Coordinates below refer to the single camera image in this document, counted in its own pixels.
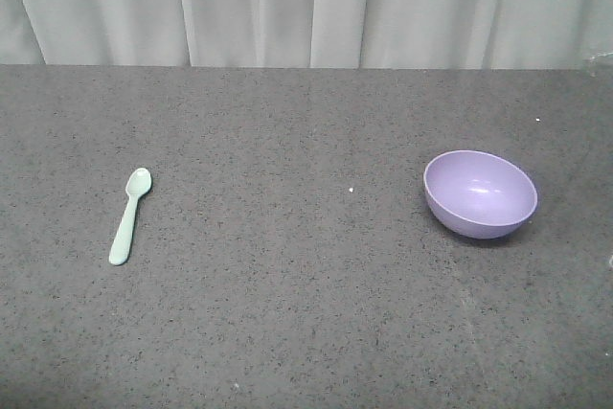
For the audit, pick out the white curtain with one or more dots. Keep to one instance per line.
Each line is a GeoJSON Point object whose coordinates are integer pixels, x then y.
{"type": "Point", "coordinates": [446, 34]}

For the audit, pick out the purple plastic bowl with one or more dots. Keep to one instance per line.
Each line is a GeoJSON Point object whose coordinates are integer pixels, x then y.
{"type": "Point", "coordinates": [477, 194]}

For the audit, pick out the mint green plastic spoon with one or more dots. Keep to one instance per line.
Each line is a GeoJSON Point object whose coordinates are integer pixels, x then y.
{"type": "Point", "coordinates": [138, 184]}

